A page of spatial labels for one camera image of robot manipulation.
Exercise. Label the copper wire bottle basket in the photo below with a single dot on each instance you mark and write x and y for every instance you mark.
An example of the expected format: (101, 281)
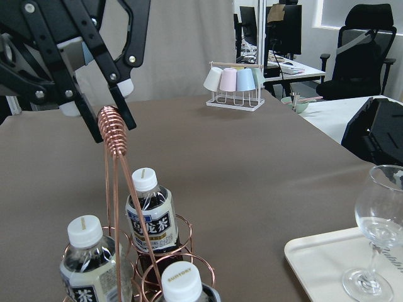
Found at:
(126, 223)

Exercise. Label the white cup rack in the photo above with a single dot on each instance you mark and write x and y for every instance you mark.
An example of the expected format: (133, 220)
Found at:
(247, 100)

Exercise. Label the black device chassis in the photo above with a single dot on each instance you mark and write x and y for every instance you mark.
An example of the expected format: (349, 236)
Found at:
(374, 133)

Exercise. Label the green cup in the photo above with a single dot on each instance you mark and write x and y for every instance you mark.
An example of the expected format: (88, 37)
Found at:
(257, 77)

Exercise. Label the black office chair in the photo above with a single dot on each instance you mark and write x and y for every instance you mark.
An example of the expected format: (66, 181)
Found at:
(363, 45)

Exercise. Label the blue cup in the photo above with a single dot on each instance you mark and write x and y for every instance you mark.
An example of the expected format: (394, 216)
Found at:
(245, 80)

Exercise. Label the cream serving tray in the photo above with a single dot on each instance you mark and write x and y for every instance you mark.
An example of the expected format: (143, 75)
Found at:
(319, 261)

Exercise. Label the green bowl with utensils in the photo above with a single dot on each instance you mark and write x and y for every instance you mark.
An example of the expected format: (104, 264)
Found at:
(298, 103)

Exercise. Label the tea bottle middle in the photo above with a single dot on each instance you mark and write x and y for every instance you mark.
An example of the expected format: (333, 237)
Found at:
(88, 269)

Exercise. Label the tea bottle front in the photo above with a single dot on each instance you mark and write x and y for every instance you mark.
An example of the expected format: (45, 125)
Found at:
(181, 282)

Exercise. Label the tea bottle near handle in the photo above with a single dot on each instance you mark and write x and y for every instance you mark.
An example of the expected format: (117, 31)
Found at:
(158, 211)

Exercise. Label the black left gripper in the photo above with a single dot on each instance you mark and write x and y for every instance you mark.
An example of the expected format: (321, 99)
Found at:
(39, 29)

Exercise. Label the clear wine glass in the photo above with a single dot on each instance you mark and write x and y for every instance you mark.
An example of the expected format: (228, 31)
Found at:
(378, 214)

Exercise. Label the pink cup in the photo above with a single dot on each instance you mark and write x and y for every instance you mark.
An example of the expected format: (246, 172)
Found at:
(228, 80)

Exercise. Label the white cup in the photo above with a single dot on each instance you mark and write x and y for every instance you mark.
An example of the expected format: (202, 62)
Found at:
(212, 80)

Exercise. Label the black monitor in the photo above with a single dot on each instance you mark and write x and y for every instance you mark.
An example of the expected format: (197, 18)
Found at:
(283, 30)

